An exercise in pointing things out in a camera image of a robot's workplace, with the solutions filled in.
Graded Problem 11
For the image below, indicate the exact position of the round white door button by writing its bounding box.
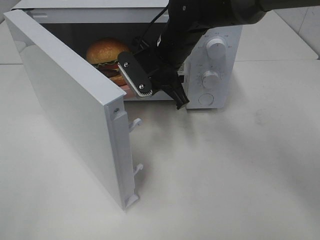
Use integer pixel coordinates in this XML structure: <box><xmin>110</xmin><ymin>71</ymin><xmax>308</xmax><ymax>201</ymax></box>
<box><xmin>198</xmin><ymin>93</ymin><xmax>215</xmax><ymax>106</ymax></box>

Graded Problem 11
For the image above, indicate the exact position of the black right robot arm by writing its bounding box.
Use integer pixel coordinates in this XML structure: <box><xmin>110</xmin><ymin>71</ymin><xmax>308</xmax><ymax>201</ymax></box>
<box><xmin>129</xmin><ymin>0</ymin><xmax>320</xmax><ymax>109</ymax></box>

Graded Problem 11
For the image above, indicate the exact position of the white microwave door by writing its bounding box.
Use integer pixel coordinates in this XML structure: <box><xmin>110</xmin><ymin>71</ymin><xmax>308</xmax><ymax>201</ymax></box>
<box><xmin>4</xmin><ymin>10</ymin><xmax>143</xmax><ymax>209</ymax></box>

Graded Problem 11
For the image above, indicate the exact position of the burger with lettuce and cheese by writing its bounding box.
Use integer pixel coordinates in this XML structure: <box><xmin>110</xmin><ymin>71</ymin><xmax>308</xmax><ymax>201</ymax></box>
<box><xmin>86</xmin><ymin>37</ymin><xmax>130</xmax><ymax>87</ymax></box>

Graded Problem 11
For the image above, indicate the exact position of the white microwave knob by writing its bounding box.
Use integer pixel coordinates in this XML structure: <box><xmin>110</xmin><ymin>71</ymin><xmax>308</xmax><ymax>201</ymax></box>
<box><xmin>202</xmin><ymin>70</ymin><xmax>221</xmax><ymax>89</ymax></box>
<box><xmin>205</xmin><ymin>37</ymin><xmax>227</xmax><ymax>60</ymax></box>

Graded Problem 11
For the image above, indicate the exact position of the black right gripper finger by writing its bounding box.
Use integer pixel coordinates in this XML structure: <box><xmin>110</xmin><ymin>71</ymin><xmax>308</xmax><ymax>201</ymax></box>
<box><xmin>160</xmin><ymin>82</ymin><xmax>190</xmax><ymax>110</ymax></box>

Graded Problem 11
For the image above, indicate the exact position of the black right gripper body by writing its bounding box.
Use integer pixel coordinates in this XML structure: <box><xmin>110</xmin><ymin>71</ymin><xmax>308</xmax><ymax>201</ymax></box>
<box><xmin>132</xmin><ymin>36</ymin><xmax>184</xmax><ymax>92</ymax></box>

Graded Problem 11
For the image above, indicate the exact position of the white microwave oven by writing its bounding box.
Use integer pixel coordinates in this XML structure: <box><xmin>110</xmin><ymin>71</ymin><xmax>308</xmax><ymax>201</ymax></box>
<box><xmin>4</xmin><ymin>0</ymin><xmax>242</xmax><ymax>114</ymax></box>

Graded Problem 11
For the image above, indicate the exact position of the pink round plate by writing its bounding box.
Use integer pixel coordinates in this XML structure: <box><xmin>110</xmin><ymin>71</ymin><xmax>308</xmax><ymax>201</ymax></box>
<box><xmin>120</xmin><ymin>84</ymin><xmax>136</xmax><ymax>99</ymax></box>

